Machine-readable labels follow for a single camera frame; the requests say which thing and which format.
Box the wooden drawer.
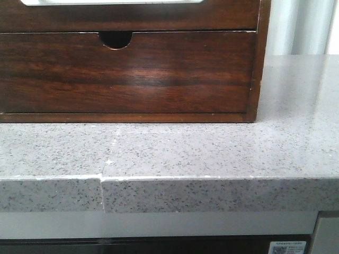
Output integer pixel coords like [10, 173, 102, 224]
[1, 1, 260, 33]
[1, 31, 256, 113]

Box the dark wooden drawer cabinet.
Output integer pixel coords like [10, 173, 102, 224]
[1, 1, 271, 123]

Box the black appliance under counter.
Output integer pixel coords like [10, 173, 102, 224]
[1, 234, 311, 253]

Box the white QR code sticker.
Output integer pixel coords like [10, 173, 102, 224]
[268, 241, 307, 254]

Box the white cabinet panel right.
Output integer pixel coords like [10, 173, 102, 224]
[312, 217, 339, 254]

